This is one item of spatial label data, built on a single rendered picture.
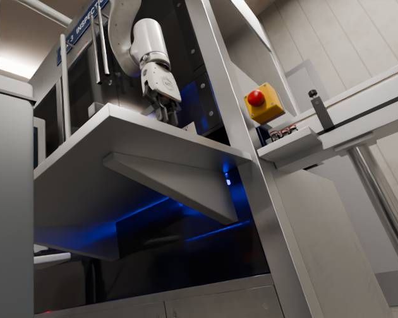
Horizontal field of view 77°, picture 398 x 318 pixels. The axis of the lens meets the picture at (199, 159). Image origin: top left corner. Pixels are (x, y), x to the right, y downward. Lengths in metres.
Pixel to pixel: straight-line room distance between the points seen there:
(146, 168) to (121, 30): 0.51
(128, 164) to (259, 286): 0.41
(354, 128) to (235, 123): 0.28
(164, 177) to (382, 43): 2.48
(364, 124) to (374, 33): 2.15
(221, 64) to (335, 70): 2.04
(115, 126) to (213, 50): 0.53
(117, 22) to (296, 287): 0.82
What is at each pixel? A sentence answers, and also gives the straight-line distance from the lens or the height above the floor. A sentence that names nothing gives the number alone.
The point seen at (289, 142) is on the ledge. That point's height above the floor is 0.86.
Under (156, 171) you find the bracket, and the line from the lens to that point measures 0.47.
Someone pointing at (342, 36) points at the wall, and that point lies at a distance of 2.87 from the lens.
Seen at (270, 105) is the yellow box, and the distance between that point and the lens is 0.64.
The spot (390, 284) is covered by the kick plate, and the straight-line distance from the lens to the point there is 2.46.
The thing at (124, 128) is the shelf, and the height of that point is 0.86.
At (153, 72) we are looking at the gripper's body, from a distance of 0.67.
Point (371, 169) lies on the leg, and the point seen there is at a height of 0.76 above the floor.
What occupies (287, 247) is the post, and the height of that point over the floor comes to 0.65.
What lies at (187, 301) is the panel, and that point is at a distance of 0.78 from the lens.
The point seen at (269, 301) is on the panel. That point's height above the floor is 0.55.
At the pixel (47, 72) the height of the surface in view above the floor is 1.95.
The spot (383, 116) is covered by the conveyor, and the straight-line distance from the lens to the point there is 0.70.
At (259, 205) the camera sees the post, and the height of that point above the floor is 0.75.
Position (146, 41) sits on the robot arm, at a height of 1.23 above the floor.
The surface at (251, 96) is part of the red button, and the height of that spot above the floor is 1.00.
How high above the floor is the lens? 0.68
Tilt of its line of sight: 21 degrees up
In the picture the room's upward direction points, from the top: 15 degrees counter-clockwise
